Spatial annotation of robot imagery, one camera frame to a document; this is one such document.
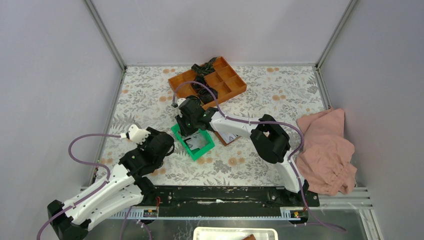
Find green plastic card box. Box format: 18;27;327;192
171;124;215;161

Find brown leather card holder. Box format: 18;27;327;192
214;132;240;146

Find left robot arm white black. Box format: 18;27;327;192
46;124;175;240

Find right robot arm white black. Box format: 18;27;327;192
172;98;309;206

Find black items in tray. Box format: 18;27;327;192
191;57;219;105

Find orange wooden compartment tray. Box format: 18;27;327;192
168;56;247;109

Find pink crumpled cloth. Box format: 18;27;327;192
296;108;357;196

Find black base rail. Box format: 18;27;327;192
138;185;320;218

